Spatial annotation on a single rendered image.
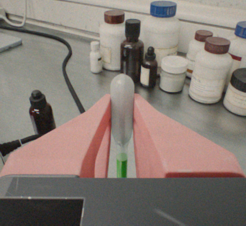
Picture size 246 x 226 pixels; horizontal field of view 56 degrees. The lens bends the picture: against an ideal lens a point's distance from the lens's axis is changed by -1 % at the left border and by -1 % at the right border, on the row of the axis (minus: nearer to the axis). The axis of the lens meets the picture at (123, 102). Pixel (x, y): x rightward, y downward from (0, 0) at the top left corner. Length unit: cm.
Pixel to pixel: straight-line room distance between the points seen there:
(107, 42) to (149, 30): 8
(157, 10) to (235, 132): 24
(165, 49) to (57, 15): 38
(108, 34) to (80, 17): 22
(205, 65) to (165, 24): 11
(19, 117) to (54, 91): 8
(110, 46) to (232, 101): 24
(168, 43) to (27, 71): 29
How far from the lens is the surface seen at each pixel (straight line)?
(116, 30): 45
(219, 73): 38
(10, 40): 67
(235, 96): 39
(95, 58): 46
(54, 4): 71
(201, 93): 40
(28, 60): 56
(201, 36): 45
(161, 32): 43
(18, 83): 48
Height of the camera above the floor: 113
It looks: 36 degrees down
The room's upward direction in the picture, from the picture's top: straight up
